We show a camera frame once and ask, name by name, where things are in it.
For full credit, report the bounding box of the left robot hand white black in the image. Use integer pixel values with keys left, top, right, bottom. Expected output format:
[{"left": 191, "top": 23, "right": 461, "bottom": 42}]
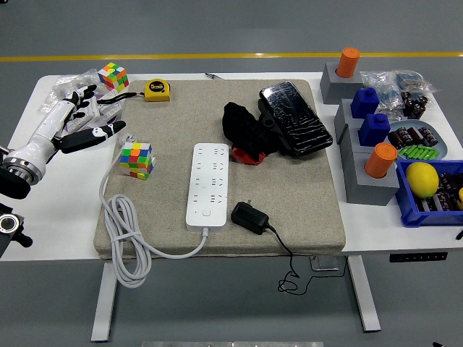
[{"left": 6, "top": 84, "right": 127, "bottom": 164}]

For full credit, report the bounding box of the white power strip with cord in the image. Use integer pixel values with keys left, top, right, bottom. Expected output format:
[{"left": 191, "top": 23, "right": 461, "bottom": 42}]
[{"left": 98, "top": 132, "right": 231, "bottom": 289}]

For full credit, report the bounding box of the black power adapter with cord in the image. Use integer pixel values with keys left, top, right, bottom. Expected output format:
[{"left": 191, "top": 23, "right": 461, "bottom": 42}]
[{"left": 230, "top": 198, "right": 350, "bottom": 294}]

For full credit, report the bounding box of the clear plastic bags pile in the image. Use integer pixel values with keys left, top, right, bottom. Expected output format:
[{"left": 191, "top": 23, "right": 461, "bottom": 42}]
[{"left": 39, "top": 68, "right": 109, "bottom": 113}]

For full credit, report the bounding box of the purple oval tray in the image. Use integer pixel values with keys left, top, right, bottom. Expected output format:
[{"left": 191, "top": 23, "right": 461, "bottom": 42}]
[{"left": 61, "top": 90, "right": 124, "bottom": 138}]

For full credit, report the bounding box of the small rubik's cube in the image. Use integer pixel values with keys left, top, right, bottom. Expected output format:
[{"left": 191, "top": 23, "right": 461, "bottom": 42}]
[{"left": 97, "top": 61, "right": 130, "bottom": 92}]

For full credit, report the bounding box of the white table leg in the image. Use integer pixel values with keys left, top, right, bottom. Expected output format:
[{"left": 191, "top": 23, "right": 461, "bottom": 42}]
[
  {"left": 346, "top": 254, "right": 382, "bottom": 333},
  {"left": 90, "top": 260, "right": 119, "bottom": 343}
]

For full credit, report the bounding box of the black table control panel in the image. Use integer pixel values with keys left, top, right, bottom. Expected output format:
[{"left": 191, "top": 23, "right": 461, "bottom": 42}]
[{"left": 388, "top": 252, "right": 449, "bottom": 263}]

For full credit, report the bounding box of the large twisted rubik's cube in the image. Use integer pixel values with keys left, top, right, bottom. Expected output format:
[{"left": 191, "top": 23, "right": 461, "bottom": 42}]
[{"left": 119, "top": 142, "right": 157, "bottom": 181}]

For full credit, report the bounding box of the blue plastic bin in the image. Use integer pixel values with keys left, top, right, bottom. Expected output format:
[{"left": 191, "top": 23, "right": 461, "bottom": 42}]
[{"left": 394, "top": 158, "right": 463, "bottom": 228}]

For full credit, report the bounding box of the dark capacitor pile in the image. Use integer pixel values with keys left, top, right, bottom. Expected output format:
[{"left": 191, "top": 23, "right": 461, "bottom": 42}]
[{"left": 415, "top": 172, "right": 463, "bottom": 213}]

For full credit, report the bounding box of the yellow lemon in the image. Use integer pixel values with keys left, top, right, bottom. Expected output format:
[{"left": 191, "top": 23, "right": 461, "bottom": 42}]
[{"left": 404, "top": 161, "right": 441, "bottom": 199}]

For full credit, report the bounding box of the grey block with round hole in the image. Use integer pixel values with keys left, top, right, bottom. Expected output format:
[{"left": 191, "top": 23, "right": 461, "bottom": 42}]
[
  {"left": 320, "top": 61, "right": 365, "bottom": 104},
  {"left": 345, "top": 151, "right": 401, "bottom": 207}
]

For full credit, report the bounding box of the orange cylinder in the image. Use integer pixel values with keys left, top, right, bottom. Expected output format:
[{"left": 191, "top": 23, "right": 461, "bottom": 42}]
[
  {"left": 336, "top": 46, "right": 361, "bottom": 79},
  {"left": 364, "top": 142, "right": 399, "bottom": 179}
]

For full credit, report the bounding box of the green battery pile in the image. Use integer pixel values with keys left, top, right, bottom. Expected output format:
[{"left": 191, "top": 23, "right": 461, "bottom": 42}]
[{"left": 397, "top": 144, "right": 441, "bottom": 160}]

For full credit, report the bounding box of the black and red fabric bundle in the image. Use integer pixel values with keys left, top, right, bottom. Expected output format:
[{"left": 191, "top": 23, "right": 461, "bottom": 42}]
[{"left": 221, "top": 101, "right": 286, "bottom": 166}]

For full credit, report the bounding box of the pale blue plate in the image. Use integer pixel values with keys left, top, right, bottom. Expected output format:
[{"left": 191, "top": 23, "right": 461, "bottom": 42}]
[{"left": 385, "top": 120, "right": 449, "bottom": 162}]

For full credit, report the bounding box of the grey block with square hole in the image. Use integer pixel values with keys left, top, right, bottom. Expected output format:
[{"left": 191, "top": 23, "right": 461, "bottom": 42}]
[
  {"left": 339, "top": 124, "right": 381, "bottom": 178},
  {"left": 333, "top": 98, "right": 362, "bottom": 145}
]

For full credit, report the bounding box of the grey-brown fabric mat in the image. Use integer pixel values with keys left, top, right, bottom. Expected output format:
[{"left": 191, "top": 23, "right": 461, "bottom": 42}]
[{"left": 93, "top": 78, "right": 347, "bottom": 260}]

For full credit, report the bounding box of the blue block with knob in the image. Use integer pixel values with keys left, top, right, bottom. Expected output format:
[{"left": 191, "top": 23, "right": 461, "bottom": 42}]
[
  {"left": 349, "top": 87, "right": 380, "bottom": 119},
  {"left": 357, "top": 113, "right": 391, "bottom": 147}
]

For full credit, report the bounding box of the black capacitor cluster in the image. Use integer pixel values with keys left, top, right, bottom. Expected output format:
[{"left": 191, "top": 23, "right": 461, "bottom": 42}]
[{"left": 400, "top": 90, "right": 430, "bottom": 120}]

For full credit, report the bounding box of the black glossy rectangular case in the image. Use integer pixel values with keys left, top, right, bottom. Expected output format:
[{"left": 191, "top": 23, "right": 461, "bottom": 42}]
[{"left": 258, "top": 80, "right": 334, "bottom": 157}]

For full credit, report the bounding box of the clear bag of blue parts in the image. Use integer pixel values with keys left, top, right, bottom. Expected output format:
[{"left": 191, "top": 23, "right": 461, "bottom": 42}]
[
  {"left": 392, "top": 69, "right": 438, "bottom": 93},
  {"left": 360, "top": 70, "right": 408, "bottom": 122}
]

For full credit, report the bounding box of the white wall socket panel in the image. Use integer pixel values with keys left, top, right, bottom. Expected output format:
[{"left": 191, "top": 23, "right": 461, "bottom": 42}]
[
  {"left": 95, "top": 102, "right": 123, "bottom": 124},
  {"left": 61, "top": 94, "right": 101, "bottom": 135}
]

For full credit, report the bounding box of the yellow tape measure with strap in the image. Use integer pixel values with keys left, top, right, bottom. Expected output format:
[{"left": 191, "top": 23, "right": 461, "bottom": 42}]
[{"left": 95, "top": 78, "right": 171, "bottom": 106}]

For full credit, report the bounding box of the metal bracket under table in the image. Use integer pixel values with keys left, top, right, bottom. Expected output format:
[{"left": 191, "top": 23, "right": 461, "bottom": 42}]
[{"left": 310, "top": 255, "right": 341, "bottom": 271}]

